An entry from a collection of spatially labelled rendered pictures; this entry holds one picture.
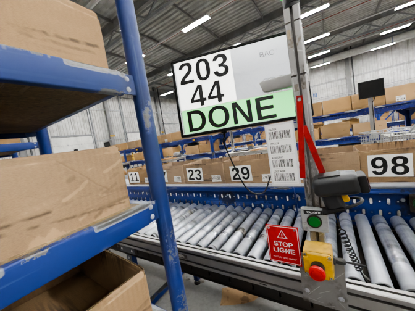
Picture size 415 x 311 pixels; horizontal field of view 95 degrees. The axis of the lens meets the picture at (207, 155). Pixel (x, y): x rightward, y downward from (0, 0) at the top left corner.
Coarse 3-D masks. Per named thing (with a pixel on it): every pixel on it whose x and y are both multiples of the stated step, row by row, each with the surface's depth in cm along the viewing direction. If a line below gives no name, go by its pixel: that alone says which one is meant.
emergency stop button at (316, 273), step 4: (312, 268) 50; (316, 268) 49; (320, 268) 49; (312, 272) 49; (316, 272) 49; (320, 272) 49; (324, 272) 49; (312, 276) 50; (316, 276) 49; (320, 276) 49; (324, 276) 48; (316, 280) 49; (320, 280) 49
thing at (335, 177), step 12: (312, 180) 52; (324, 180) 49; (336, 180) 47; (348, 180) 46; (360, 180) 45; (324, 192) 49; (336, 192) 48; (348, 192) 46; (360, 192) 46; (324, 204) 52; (336, 204) 49
